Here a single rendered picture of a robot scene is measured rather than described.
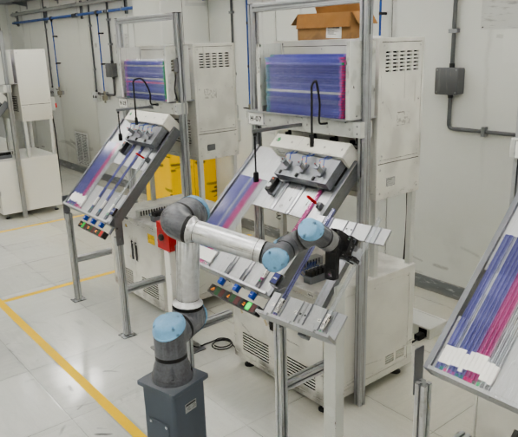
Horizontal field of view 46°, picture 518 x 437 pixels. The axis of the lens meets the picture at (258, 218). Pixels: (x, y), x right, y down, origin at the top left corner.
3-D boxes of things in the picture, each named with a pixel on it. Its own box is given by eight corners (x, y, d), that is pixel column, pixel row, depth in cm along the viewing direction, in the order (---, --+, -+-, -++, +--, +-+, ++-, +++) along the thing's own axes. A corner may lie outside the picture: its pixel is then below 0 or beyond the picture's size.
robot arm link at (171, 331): (147, 357, 217) (144, 322, 214) (166, 341, 229) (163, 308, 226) (177, 362, 213) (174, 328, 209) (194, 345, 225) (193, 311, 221)
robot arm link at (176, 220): (148, 206, 201) (287, 249, 187) (165, 198, 211) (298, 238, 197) (145, 238, 205) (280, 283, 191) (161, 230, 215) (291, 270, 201)
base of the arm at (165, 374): (173, 392, 213) (171, 367, 210) (143, 380, 222) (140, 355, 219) (201, 374, 225) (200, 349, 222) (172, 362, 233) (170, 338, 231)
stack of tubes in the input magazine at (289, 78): (342, 119, 260) (342, 54, 253) (265, 111, 298) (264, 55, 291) (362, 116, 268) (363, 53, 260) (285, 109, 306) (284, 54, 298)
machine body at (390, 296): (324, 420, 287) (324, 297, 270) (234, 363, 340) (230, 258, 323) (410, 371, 327) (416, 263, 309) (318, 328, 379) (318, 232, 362)
